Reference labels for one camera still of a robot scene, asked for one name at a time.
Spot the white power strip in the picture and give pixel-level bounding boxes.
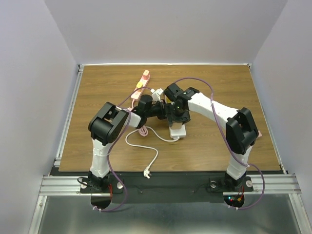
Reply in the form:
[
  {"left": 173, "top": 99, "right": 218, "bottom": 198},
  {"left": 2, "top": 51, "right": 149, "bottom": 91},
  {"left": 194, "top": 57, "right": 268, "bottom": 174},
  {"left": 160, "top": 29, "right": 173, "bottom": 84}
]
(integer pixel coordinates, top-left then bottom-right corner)
[{"left": 169, "top": 124, "right": 187, "bottom": 139}]

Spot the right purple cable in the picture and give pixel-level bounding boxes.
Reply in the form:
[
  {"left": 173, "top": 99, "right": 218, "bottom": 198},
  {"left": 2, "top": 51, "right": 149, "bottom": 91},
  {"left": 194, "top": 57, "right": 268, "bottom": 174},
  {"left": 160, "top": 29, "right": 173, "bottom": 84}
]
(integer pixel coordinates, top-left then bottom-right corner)
[{"left": 174, "top": 77, "right": 266, "bottom": 212}]

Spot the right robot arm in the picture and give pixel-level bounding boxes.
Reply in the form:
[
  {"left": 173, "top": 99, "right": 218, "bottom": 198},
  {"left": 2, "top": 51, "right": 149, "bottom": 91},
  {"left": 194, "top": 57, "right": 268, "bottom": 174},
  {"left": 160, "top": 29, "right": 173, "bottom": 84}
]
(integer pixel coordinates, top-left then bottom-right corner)
[{"left": 164, "top": 83, "right": 259, "bottom": 190}]

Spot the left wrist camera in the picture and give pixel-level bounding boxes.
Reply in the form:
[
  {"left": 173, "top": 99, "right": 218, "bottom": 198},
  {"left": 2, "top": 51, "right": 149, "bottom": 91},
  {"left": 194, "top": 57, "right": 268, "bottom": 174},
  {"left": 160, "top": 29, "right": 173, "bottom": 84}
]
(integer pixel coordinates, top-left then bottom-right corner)
[{"left": 151, "top": 88, "right": 164, "bottom": 101}]

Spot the pink power strip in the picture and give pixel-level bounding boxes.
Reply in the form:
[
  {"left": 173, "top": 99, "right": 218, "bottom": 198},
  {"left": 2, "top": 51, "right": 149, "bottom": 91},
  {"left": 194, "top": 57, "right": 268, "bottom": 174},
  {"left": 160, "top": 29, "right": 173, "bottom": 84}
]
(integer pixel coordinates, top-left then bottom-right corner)
[{"left": 131, "top": 70, "right": 151, "bottom": 100}]

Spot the yellow plug on pink strip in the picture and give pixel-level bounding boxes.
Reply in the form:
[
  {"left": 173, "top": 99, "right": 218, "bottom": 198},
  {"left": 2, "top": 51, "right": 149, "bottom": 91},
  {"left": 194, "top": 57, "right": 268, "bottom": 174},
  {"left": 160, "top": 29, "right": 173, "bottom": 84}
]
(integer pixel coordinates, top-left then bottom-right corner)
[{"left": 136, "top": 81, "right": 143, "bottom": 88}]

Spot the pink coiled cord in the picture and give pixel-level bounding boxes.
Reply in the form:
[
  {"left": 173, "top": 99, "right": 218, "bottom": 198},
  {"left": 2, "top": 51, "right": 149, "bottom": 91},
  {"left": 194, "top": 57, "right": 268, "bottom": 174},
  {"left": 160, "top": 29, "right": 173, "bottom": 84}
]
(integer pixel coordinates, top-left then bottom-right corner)
[{"left": 130, "top": 98, "right": 149, "bottom": 137}]

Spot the purple cable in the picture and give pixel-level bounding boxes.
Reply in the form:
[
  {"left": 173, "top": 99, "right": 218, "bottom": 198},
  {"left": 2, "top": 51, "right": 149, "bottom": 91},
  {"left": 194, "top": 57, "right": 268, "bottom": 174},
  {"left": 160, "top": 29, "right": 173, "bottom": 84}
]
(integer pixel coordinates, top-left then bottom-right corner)
[
  {"left": 174, "top": 77, "right": 266, "bottom": 212},
  {"left": 92, "top": 87, "right": 153, "bottom": 213}
]

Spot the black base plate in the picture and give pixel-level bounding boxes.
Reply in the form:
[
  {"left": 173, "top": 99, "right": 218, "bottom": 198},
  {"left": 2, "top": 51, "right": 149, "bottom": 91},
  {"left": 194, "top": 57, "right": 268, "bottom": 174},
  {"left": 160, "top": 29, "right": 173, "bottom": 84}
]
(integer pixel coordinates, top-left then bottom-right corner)
[{"left": 77, "top": 171, "right": 254, "bottom": 204}]

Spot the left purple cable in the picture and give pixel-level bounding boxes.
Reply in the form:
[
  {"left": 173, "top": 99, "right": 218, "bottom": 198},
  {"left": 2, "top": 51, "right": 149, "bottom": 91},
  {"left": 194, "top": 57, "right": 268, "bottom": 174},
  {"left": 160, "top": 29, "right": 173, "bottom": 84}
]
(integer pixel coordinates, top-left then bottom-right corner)
[{"left": 92, "top": 87, "right": 153, "bottom": 213}]

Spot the white power cord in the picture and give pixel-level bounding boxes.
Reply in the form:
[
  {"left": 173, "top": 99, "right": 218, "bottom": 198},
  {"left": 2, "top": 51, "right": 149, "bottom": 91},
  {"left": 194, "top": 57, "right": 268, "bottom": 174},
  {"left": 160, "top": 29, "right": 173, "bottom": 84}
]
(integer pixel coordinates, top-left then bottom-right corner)
[{"left": 125, "top": 128, "right": 178, "bottom": 179}]

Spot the orange square plug adapter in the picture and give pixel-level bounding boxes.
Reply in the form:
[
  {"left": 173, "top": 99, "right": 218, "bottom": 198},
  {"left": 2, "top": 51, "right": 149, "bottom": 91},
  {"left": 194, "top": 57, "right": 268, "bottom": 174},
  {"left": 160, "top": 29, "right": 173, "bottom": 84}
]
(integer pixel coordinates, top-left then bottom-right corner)
[{"left": 171, "top": 122, "right": 183, "bottom": 130}]

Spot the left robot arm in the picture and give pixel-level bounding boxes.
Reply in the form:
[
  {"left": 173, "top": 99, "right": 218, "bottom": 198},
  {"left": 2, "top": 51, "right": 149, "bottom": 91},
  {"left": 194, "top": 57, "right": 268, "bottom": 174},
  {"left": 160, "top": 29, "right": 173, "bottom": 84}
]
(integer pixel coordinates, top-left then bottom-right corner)
[{"left": 88, "top": 95, "right": 166, "bottom": 192}]

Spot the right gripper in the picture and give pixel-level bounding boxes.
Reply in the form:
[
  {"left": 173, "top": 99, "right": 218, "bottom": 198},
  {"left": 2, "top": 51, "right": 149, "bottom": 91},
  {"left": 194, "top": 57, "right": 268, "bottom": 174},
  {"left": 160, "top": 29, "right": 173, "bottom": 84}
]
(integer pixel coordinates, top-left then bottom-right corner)
[{"left": 165, "top": 101, "right": 192, "bottom": 125}]

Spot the yellow cube socket adapter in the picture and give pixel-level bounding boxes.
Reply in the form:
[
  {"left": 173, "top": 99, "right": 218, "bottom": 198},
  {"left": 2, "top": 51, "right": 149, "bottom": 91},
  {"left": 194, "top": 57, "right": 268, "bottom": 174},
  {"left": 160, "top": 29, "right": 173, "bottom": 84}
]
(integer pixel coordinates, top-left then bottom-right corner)
[{"left": 164, "top": 95, "right": 171, "bottom": 103}]

